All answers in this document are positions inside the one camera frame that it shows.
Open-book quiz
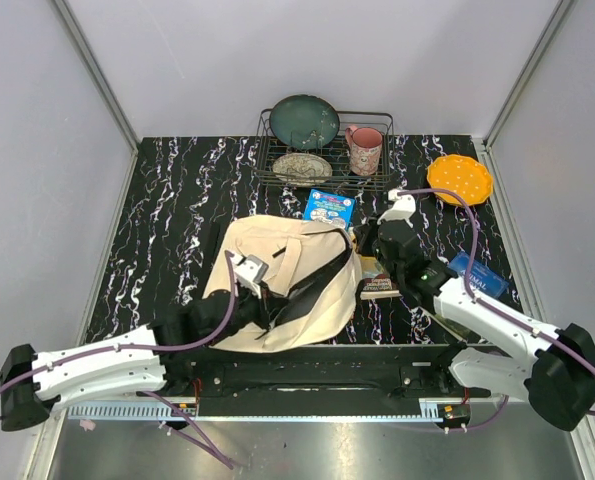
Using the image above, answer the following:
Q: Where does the yellow cover paperback book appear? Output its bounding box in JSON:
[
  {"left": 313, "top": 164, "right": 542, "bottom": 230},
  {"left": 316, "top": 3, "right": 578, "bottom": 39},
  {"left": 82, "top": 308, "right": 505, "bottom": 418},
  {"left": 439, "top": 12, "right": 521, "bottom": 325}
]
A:
[{"left": 353, "top": 241, "right": 401, "bottom": 300}]

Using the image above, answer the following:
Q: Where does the landscape cover thin book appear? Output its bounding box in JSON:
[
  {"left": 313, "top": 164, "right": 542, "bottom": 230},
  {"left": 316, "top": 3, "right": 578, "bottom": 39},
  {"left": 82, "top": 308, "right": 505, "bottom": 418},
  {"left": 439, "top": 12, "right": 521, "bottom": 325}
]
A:
[{"left": 429, "top": 314, "right": 481, "bottom": 344}]

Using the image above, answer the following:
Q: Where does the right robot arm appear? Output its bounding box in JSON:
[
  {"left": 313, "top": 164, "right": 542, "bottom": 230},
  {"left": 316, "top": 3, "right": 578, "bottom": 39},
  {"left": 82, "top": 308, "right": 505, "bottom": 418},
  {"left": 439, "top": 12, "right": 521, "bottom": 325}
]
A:
[{"left": 351, "top": 220, "right": 595, "bottom": 431}]

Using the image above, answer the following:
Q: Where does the blue comic book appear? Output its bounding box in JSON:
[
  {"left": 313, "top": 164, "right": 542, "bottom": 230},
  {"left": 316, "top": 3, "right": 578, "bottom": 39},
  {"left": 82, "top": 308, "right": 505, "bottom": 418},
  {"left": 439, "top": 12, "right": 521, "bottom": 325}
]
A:
[{"left": 304, "top": 189, "right": 355, "bottom": 230}]

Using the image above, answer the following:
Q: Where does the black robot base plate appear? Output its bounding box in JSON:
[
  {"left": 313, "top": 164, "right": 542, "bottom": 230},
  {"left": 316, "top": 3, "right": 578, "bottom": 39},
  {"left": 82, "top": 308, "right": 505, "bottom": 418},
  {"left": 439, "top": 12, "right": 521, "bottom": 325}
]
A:
[{"left": 158, "top": 344, "right": 490, "bottom": 421}]

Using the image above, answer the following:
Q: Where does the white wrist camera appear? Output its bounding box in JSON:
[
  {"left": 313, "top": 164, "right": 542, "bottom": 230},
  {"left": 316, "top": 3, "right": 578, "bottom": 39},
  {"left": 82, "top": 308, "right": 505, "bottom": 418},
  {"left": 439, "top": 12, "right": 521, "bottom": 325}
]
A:
[
  {"left": 231, "top": 254, "right": 268, "bottom": 296},
  {"left": 377, "top": 189, "right": 417, "bottom": 225}
]

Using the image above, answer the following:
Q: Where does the orange dotted plate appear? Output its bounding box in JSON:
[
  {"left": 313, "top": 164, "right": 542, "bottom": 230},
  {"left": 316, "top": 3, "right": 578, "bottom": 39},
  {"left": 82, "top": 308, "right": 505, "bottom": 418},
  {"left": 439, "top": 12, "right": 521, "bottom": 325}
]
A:
[{"left": 426, "top": 154, "right": 494, "bottom": 206}]

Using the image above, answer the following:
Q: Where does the dark green ceramic plate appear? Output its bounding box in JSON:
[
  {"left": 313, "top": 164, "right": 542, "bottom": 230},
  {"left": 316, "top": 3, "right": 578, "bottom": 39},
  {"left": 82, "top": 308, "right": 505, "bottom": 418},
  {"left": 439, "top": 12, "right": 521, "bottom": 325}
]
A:
[{"left": 269, "top": 94, "right": 340, "bottom": 150}]

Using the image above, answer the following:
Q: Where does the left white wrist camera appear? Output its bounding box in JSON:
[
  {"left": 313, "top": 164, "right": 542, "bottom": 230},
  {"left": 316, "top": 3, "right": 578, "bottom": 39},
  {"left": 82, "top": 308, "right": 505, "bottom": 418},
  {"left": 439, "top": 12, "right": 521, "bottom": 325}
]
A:
[{"left": 231, "top": 254, "right": 268, "bottom": 296}]

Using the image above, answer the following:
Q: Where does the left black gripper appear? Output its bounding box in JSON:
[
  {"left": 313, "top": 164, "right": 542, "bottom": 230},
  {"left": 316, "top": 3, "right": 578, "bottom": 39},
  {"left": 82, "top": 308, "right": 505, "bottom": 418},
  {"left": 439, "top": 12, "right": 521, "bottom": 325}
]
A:
[{"left": 206, "top": 282, "right": 289, "bottom": 347}]

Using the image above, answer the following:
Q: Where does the blue animal farm book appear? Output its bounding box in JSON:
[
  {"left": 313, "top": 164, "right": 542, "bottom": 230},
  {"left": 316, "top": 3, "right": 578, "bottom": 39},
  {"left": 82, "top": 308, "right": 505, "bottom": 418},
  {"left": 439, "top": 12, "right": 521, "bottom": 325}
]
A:
[{"left": 448, "top": 252, "right": 509, "bottom": 299}]

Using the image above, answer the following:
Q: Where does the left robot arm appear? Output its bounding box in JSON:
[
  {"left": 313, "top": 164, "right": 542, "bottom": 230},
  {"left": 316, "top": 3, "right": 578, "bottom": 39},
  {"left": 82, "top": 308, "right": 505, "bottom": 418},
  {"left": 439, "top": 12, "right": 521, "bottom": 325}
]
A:
[{"left": 0, "top": 284, "right": 274, "bottom": 432}]

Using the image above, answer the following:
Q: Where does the black wire dish rack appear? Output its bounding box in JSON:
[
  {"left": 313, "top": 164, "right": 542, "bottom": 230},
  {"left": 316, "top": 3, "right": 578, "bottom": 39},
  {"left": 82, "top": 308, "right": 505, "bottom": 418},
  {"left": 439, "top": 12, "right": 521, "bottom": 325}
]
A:
[{"left": 253, "top": 108, "right": 396, "bottom": 196}]

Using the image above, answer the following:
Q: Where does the pink patterned mug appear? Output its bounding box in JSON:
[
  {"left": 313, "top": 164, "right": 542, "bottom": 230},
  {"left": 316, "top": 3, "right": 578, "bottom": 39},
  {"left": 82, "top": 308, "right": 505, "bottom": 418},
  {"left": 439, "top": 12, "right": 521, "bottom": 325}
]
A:
[{"left": 345, "top": 125, "right": 383, "bottom": 176}]

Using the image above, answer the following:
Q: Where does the patterned beige small plate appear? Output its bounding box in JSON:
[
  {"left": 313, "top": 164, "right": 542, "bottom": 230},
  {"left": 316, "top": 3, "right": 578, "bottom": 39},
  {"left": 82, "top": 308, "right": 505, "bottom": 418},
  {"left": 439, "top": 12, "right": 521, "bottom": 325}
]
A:
[{"left": 272, "top": 153, "right": 333, "bottom": 187}]

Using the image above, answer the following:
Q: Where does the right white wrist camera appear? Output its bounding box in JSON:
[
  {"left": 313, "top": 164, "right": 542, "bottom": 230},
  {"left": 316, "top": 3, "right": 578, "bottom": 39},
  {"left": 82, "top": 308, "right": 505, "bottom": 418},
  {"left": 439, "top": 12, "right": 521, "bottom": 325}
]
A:
[{"left": 377, "top": 189, "right": 417, "bottom": 225}]

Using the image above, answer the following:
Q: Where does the cream canvas student bag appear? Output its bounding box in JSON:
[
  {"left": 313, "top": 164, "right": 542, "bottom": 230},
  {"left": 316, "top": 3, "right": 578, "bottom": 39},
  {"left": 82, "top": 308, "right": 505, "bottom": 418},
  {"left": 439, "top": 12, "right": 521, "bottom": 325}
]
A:
[{"left": 203, "top": 215, "right": 362, "bottom": 354}]

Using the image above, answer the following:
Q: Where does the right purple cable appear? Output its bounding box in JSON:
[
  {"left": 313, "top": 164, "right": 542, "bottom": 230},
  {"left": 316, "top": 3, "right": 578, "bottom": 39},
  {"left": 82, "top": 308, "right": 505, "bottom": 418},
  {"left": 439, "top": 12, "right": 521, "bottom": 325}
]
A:
[{"left": 396, "top": 187, "right": 595, "bottom": 434}]

